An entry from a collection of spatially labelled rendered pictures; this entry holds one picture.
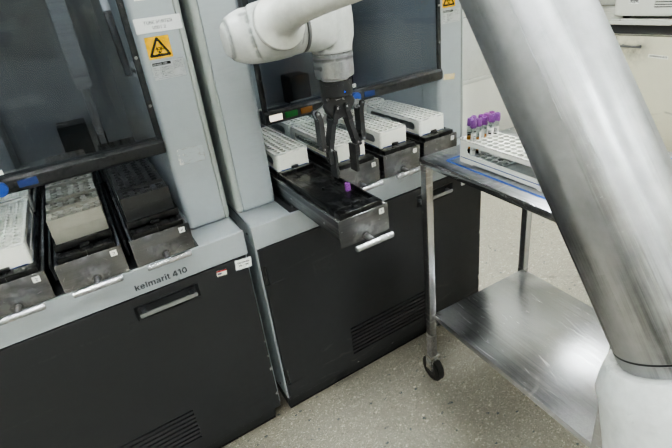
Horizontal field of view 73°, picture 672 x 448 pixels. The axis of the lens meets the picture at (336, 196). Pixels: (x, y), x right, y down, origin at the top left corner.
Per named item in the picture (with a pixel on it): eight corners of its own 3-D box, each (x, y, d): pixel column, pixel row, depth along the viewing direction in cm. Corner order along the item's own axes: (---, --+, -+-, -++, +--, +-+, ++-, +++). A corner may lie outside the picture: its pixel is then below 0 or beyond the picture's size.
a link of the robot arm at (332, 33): (338, 46, 108) (289, 56, 102) (331, -27, 101) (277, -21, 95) (365, 48, 99) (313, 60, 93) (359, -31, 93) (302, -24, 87)
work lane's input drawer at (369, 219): (237, 168, 158) (232, 144, 154) (274, 157, 164) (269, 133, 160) (351, 258, 100) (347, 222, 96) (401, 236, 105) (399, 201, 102)
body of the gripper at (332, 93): (342, 72, 108) (346, 110, 112) (311, 79, 105) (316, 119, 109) (359, 76, 102) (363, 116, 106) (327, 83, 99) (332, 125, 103)
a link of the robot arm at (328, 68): (304, 54, 103) (308, 80, 106) (324, 57, 96) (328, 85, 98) (339, 47, 107) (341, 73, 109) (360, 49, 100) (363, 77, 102)
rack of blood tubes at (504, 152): (458, 160, 120) (458, 138, 118) (486, 150, 124) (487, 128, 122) (557, 198, 96) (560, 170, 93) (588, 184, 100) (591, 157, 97)
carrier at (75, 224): (109, 224, 109) (100, 202, 106) (110, 228, 107) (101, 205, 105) (54, 242, 104) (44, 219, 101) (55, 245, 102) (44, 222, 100)
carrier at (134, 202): (173, 204, 115) (167, 182, 113) (175, 207, 114) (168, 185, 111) (125, 219, 110) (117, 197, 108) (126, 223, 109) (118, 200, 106)
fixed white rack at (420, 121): (366, 122, 167) (365, 105, 164) (388, 115, 171) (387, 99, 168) (420, 140, 143) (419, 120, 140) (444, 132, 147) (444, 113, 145)
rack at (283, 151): (242, 151, 153) (238, 133, 150) (269, 143, 157) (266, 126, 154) (279, 176, 129) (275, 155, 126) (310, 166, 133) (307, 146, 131)
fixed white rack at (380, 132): (331, 132, 160) (328, 115, 158) (354, 125, 165) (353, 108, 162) (381, 153, 136) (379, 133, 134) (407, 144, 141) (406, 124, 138)
